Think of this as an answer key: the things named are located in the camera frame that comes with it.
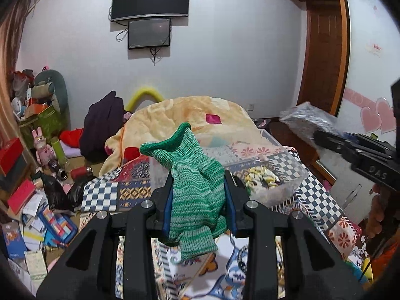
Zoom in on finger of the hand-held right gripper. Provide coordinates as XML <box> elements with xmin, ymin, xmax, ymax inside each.
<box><xmin>313</xmin><ymin>129</ymin><xmax>360</xmax><ymax>164</ymax></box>

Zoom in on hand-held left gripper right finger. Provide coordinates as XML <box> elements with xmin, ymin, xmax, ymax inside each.
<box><xmin>223</xmin><ymin>170</ymin><xmax>366</xmax><ymax>300</ymax></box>

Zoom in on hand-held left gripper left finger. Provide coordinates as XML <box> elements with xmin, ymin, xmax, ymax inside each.
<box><xmin>36</xmin><ymin>172</ymin><xmax>176</xmax><ymax>300</ymax></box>

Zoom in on green knitted sock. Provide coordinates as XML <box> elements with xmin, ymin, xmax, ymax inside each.
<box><xmin>139</xmin><ymin>122</ymin><xmax>228</xmax><ymax>261</ymax></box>

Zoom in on grey item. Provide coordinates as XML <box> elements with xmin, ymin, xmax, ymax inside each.
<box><xmin>279</xmin><ymin>101</ymin><xmax>344</xmax><ymax>141</ymax></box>

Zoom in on clear plastic storage box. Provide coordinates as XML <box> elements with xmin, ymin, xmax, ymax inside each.
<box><xmin>149</xmin><ymin>127</ymin><xmax>309</xmax><ymax>208</ymax></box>

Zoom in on person's right hand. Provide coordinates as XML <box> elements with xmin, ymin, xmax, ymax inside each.
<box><xmin>365</xmin><ymin>184</ymin><xmax>391</xmax><ymax>240</ymax></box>

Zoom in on patchwork printed bed sheet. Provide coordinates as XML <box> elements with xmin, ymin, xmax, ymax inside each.
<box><xmin>80</xmin><ymin>142</ymin><xmax>365</xmax><ymax>300</ymax></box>

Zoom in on yellow and black socks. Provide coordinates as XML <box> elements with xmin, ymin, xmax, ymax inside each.
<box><xmin>244</xmin><ymin>166</ymin><xmax>282</xmax><ymax>191</ymax></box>

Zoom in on white door with pink hearts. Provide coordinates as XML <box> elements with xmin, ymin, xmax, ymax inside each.
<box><xmin>315</xmin><ymin>0</ymin><xmax>400</xmax><ymax>226</ymax></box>

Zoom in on yellow floral blanket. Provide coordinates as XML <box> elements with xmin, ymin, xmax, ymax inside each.
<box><xmin>99</xmin><ymin>95</ymin><xmax>266</xmax><ymax>177</ymax></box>

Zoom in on red thermos bottle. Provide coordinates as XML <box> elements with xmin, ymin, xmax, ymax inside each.
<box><xmin>70</xmin><ymin>166</ymin><xmax>95</xmax><ymax>181</ymax></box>

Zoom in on brown wooden door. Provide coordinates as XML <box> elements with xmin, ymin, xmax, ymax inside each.
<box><xmin>270</xmin><ymin>0</ymin><xmax>351</xmax><ymax>118</ymax></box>

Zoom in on dark purple clothing pile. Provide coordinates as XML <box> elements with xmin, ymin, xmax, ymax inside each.
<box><xmin>79</xmin><ymin>91</ymin><xmax>126</xmax><ymax>162</ymax></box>

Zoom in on black plastic bag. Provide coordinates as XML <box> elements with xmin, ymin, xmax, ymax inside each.
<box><xmin>40</xmin><ymin>173</ymin><xmax>95</xmax><ymax>212</ymax></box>

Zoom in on blue patterned pencil case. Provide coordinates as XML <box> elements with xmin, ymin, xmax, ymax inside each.
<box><xmin>37</xmin><ymin>208</ymin><xmax>79</xmax><ymax>248</ymax></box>

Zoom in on yellow foam tube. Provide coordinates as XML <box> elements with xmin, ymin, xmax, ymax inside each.
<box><xmin>126</xmin><ymin>87</ymin><xmax>164</xmax><ymax>114</ymax></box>

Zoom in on black cylinder flask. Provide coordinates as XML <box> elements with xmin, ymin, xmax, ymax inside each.
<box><xmin>47</xmin><ymin>159</ymin><xmax>68</xmax><ymax>181</ymax></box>

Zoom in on red cloth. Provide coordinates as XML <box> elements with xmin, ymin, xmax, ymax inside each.
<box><xmin>59</xmin><ymin>129</ymin><xmax>85</xmax><ymax>148</ymax></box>

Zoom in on green cylinder bottle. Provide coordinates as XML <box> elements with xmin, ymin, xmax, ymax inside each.
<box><xmin>51</xmin><ymin>137</ymin><xmax>67</xmax><ymax>167</ymax></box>

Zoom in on pink rabbit toy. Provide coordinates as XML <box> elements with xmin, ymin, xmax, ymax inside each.
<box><xmin>32</xmin><ymin>127</ymin><xmax>56</xmax><ymax>167</ymax></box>

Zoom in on pile of scattered papers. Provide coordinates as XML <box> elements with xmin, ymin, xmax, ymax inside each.
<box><xmin>6</xmin><ymin>190</ymin><xmax>63</xmax><ymax>291</ymax></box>

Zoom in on red book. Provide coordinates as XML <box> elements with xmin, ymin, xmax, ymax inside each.
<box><xmin>7</xmin><ymin>179</ymin><xmax>38</xmax><ymax>215</ymax></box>

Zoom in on green cardboard box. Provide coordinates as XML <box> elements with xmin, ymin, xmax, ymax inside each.
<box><xmin>18</xmin><ymin>104</ymin><xmax>64</xmax><ymax>139</ymax></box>

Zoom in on blue book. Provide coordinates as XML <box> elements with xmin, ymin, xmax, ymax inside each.
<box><xmin>1</xmin><ymin>221</ymin><xmax>28</xmax><ymax>259</ymax></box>

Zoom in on grey-green plush pillow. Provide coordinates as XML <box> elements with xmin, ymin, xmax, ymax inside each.
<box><xmin>32</xmin><ymin>69</ymin><xmax>70</xmax><ymax>123</ymax></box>

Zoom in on red box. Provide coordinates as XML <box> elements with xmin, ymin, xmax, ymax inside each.
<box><xmin>0</xmin><ymin>137</ymin><xmax>26</xmax><ymax>176</ymax></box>

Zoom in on brown curtain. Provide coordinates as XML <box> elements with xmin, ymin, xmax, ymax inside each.
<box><xmin>0</xmin><ymin>0</ymin><xmax>41</xmax><ymax>122</ymax></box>

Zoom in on small black wall monitor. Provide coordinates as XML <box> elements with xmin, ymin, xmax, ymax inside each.
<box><xmin>127</xmin><ymin>18</ymin><xmax>173</xmax><ymax>50</ymax></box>

